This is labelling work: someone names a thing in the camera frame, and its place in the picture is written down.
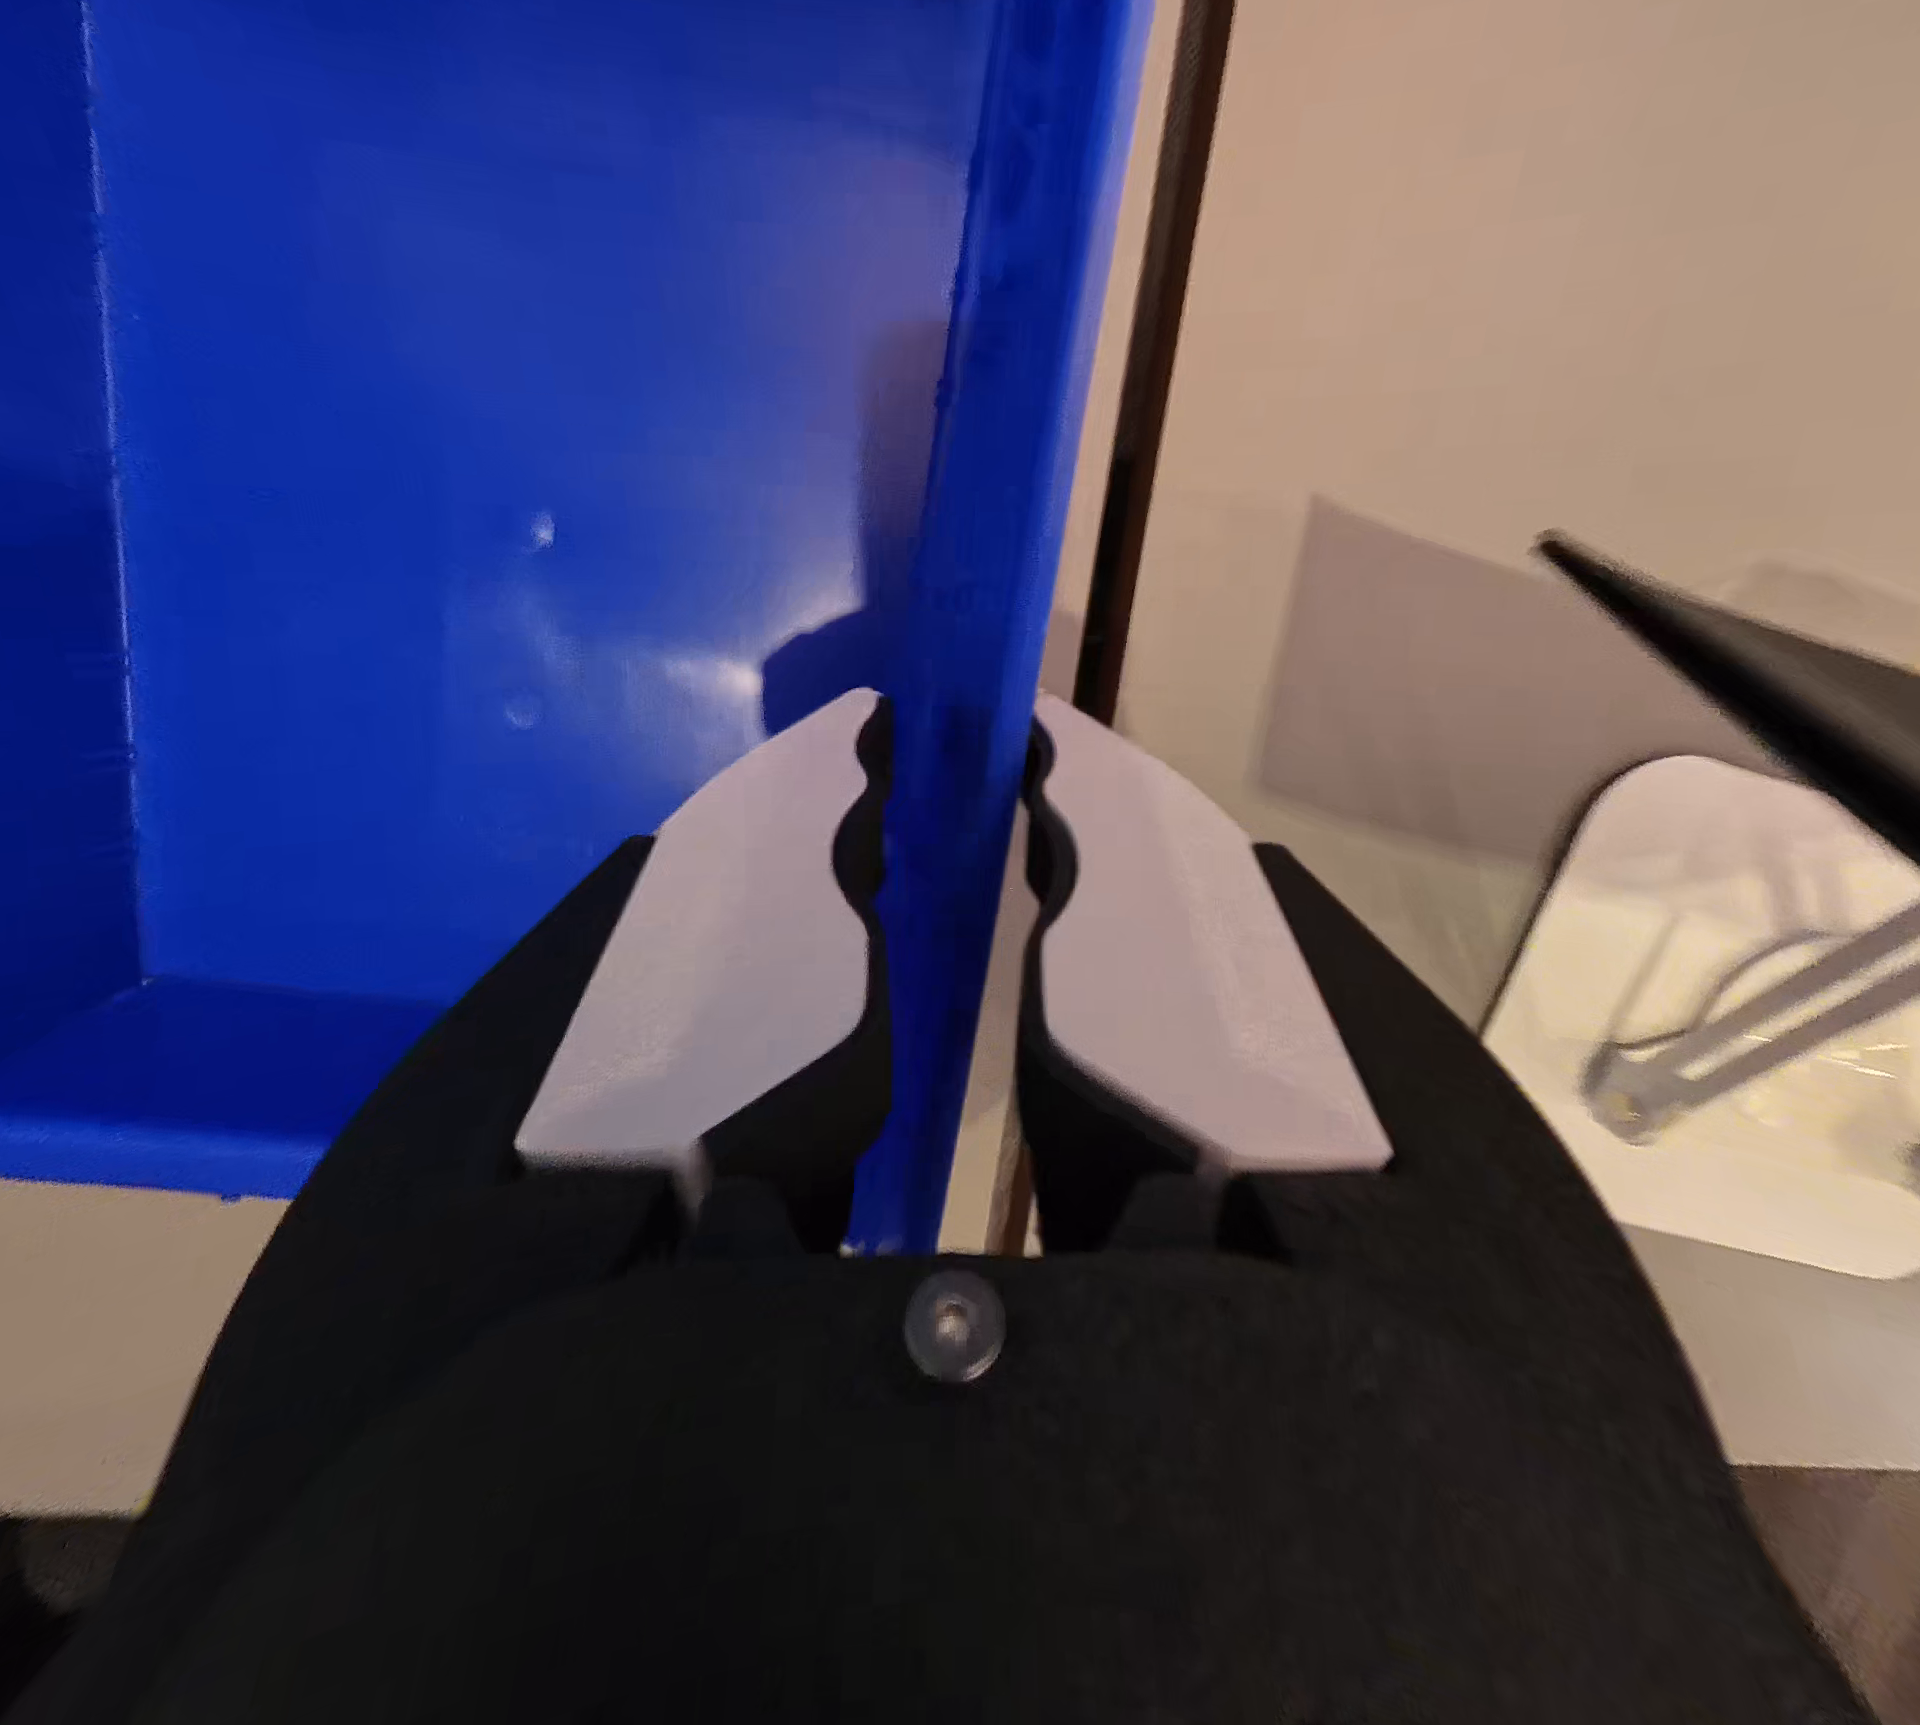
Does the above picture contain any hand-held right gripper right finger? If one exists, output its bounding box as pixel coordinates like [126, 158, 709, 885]
[1014, 692, 1393, 1254]

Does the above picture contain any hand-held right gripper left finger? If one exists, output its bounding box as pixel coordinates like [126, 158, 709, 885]
[515, 690, 899, 1254]

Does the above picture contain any blue plastic bin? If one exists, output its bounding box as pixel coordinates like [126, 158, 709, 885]
[0, 0, 1195, 1259]

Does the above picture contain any white document stand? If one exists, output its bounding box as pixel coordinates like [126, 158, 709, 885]
[1476, 753, 1920, 1285]

